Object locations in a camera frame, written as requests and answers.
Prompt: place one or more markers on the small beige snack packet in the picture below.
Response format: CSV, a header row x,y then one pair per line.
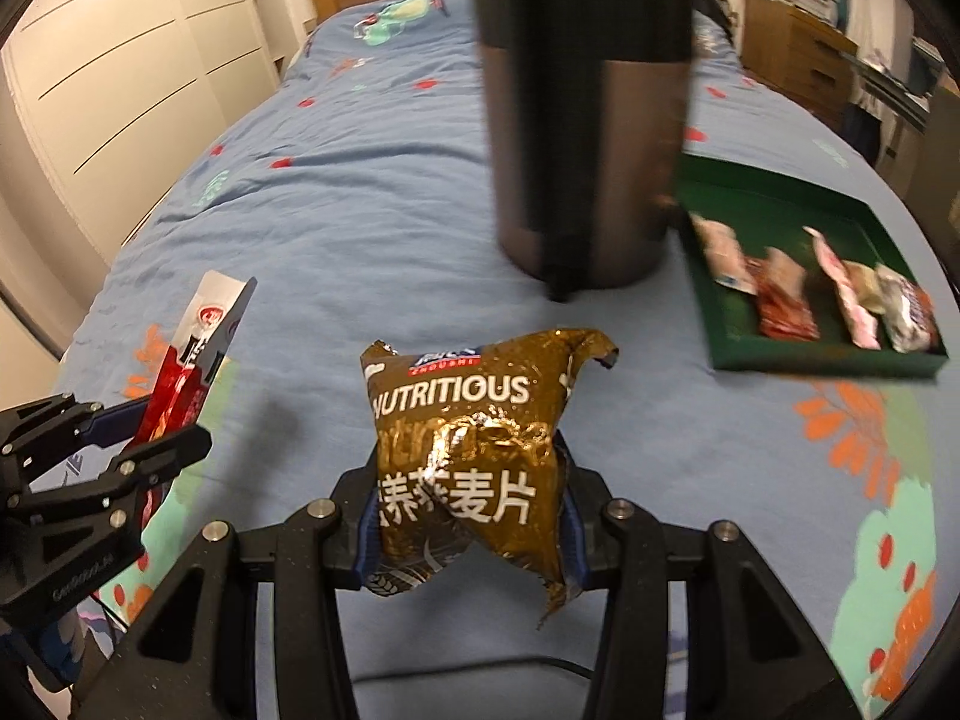
x,y
865,285

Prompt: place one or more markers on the red clear wafer packet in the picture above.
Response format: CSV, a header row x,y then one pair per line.
x,y
785,313

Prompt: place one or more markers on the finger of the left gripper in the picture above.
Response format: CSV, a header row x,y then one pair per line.
x,y
128,479
38,435

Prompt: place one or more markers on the black backpack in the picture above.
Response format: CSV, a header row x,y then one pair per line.
x,y
713,27

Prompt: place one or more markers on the blue cartoon duvet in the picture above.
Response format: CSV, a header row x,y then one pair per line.
x,y
358,199

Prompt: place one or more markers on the white blue snack bag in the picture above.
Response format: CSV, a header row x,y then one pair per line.
x,y
908,316

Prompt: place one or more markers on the pink My Melody packet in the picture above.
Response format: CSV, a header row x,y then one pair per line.
x,y
859,322

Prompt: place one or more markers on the red white stick packet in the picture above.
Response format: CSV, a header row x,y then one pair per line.
x,y
195,355

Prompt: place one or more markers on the white wardrobe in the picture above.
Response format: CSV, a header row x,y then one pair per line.
x,y
119,97

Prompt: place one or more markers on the wooden drawer chest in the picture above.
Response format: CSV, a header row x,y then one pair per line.
x,y
799,56

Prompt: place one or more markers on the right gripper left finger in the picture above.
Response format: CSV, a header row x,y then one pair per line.
x,y
192,651

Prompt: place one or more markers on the white desk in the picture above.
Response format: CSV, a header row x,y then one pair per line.
x,y
909,102

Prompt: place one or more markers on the pink striped candy packet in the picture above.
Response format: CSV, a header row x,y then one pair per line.
x,y
726,262

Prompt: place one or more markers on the gold oatmeal bag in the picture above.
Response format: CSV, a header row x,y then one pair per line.
x,y
465,454

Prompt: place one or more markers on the dark cylindrical bin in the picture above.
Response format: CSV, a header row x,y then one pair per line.
x,y
586,110

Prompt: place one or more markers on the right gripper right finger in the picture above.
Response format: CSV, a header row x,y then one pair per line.
x,y
750,652

